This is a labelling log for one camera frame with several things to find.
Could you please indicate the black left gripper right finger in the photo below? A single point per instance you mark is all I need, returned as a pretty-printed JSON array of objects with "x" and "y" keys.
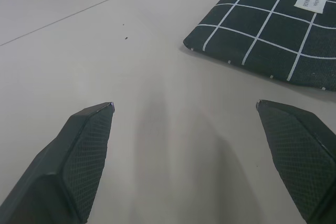
[{"x": 296, "y": 150}]

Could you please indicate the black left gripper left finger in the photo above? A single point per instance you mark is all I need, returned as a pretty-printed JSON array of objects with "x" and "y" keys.
[{"x": 65, "y": 166}]

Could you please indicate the dark green grid-pattern fabric pouch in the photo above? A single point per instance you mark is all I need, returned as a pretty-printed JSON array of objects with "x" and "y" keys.
[{"x": 267, "y": 27}]

